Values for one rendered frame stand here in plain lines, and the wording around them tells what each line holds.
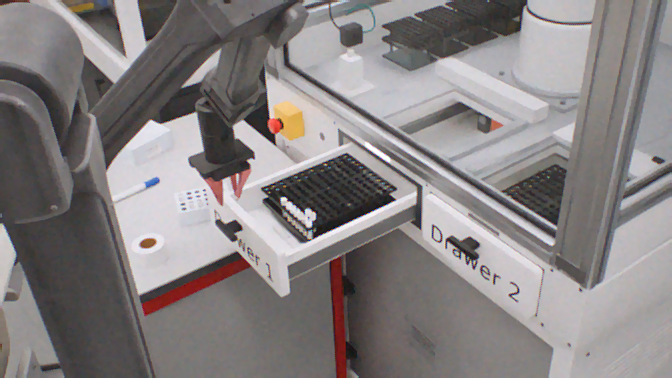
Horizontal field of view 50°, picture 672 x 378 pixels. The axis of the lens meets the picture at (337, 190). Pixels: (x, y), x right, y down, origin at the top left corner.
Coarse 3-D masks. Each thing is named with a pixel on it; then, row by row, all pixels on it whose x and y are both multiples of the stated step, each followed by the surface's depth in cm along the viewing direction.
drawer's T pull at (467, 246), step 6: (450, 240) 133; (456, 240) 132; (462, 240) 133; (468, 240) 132; (474, 240) 132; (456, 246) 132; (462, 246) 131; (468, 246) 131; (474, 246) 131; (462, 252) 131; (468, 252) 130; (474, 252) 130; (474, 258) 129
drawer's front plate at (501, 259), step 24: (432, 216) 142; (456, 216) 136; (432, 240) 145; (480, 240) 132; (480, 264) 134; (504, 264) 128; (528, 264) 124; (504, 288) 131; (528, 288) 125; (528, 312) 128
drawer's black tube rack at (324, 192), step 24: (312, 168) 156; (336, 168) 156; (360, 168) 155; (288, 192) 149; (312, 192) 154; (336, 192) 148; (360, 192) 154; (384, 192) 149; (336, 216) 142; (360, 216) 146
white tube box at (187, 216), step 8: (224, 184) 171; (176, 192) 169; (184, 192) 169; (192, 192) 169; (200, 192) 168; (176, 200) 166; (184, 200) 166; (192, 200) 166; (184, 208) 164; (200, 208) 163; (208, 208) 164; (184, 216) 163; (192, 216) 164; (200, 216) 164; (208, 216) 165; (184, 224) 164; (192, 224) 165
